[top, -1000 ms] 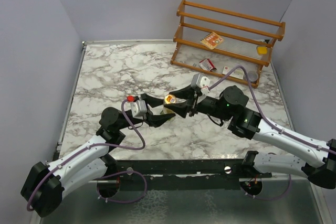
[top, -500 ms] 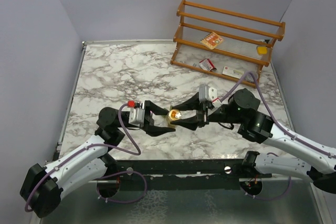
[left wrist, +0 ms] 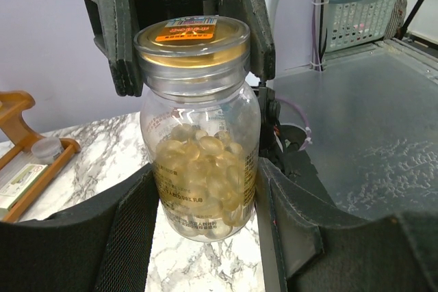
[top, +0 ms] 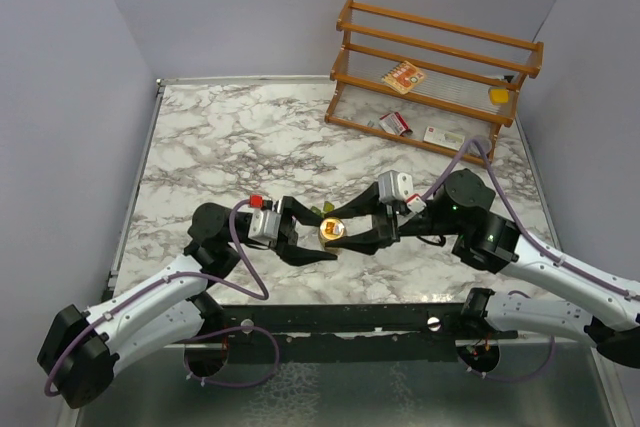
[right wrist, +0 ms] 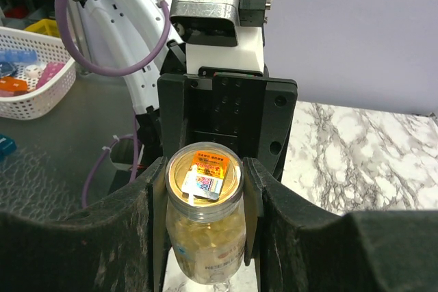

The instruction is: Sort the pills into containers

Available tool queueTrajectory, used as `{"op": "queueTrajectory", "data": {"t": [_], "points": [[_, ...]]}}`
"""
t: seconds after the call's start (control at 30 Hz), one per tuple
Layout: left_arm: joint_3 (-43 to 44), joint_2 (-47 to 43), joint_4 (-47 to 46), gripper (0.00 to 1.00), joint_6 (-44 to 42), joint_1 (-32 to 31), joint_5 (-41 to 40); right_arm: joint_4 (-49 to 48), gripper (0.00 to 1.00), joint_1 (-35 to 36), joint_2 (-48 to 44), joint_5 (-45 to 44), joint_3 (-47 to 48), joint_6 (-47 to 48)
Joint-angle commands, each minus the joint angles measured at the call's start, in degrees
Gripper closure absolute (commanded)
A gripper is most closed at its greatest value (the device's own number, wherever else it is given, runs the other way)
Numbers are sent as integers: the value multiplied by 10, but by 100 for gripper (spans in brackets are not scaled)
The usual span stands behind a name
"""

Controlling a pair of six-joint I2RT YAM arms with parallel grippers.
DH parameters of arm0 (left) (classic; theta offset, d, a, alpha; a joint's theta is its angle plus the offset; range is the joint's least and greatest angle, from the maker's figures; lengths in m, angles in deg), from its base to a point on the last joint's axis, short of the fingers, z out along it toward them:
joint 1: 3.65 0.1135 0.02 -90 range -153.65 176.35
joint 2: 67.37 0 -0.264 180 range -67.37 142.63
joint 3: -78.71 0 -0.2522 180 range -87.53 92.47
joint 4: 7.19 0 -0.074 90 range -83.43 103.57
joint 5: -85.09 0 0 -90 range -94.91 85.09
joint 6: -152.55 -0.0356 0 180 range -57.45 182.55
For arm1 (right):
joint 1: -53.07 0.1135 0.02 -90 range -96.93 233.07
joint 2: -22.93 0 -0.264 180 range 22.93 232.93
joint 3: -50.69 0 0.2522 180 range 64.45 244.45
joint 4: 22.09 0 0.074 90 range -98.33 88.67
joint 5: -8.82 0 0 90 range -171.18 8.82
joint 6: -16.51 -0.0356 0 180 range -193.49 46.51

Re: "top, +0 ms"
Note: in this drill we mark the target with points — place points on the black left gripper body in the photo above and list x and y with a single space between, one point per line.
287 233

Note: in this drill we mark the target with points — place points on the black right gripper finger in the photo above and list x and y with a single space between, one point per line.
367 243
362 205

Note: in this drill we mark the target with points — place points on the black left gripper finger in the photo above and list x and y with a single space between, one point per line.
304 215
297 256

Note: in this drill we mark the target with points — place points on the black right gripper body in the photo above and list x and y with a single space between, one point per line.
387 217

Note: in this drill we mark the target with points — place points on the green pill organizer box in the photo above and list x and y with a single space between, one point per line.
324 209

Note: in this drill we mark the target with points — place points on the clear pill bottle gold lid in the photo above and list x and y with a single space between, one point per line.
331 229

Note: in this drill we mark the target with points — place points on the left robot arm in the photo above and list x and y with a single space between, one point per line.
85 349

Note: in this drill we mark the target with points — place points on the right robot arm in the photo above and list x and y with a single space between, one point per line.
592 306

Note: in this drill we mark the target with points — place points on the red white medicine packet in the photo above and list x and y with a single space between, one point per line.
393 123

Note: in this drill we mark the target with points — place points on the white green medicine box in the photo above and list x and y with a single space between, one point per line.
443 138

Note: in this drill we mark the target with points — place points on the grey round container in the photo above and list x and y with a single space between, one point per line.
481 145

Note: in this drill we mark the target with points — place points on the orange snack packet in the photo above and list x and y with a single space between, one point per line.
404 77

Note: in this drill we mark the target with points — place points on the wooden shelf rack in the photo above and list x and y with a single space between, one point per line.
461 65

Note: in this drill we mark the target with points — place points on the yellow lid container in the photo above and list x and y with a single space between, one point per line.
498 96

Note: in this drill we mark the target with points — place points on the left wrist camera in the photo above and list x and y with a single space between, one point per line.
265 220

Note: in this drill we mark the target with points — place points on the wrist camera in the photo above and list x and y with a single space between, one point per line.
396 189
265 220

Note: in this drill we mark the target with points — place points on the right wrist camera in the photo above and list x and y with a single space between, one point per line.
396 189

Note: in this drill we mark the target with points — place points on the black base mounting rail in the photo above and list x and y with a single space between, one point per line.
337 333

